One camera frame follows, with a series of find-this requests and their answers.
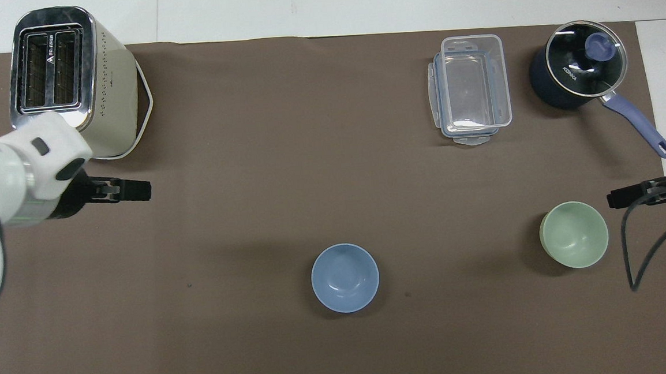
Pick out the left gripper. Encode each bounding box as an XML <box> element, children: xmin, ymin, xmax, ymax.
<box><xmin>47</xmin><ymin>166</ymin><xmax>104</xmax><ymax>221</ymax></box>

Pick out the green bowl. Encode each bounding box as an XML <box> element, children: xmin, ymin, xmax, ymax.
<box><xmin>538</xmin><ymin>199</ymin><xmax>611</xmax><ymax>271</ymax></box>

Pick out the blue bowl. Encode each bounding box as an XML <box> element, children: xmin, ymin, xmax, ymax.
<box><xmin>309</xmin><ymin>241</ymin><xmax>382</xmax><ymax>316</ymax></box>

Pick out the cream and chrome toaster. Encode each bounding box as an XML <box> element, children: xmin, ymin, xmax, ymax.
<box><xmin>3</xmin><ymin>1</ymin><xmax>157</xmax><ymax>167</ymax></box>

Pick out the glass pot lid purple knob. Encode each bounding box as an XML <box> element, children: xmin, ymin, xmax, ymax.
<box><xmin>544</xmin><ymin>18</ymin><xmax>630</xmax><ymax>101</ymax></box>

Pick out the clear plastic food container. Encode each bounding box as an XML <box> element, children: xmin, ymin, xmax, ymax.
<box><xmin>439</xmin><ymin>33</ymin><xmax>514</xmax><ymax>132</ymax></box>

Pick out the clear container lid blue seal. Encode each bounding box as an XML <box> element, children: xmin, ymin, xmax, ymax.
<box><xmin>425</xmin><ymin>49</ymin><xmax>502</xmax><ymax>148</ymax></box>

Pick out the black cable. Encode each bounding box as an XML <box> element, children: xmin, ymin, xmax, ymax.
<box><xmin>619</xmin><ymin>191</ymin><xmax>666</xmax><ymax>293</ymax></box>

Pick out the dark blue saucepan purple handle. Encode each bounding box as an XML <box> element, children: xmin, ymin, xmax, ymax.
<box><xmin>526</xmin><ymin>15</ymin><xmax>666</xmax><ymax>168</ymax></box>

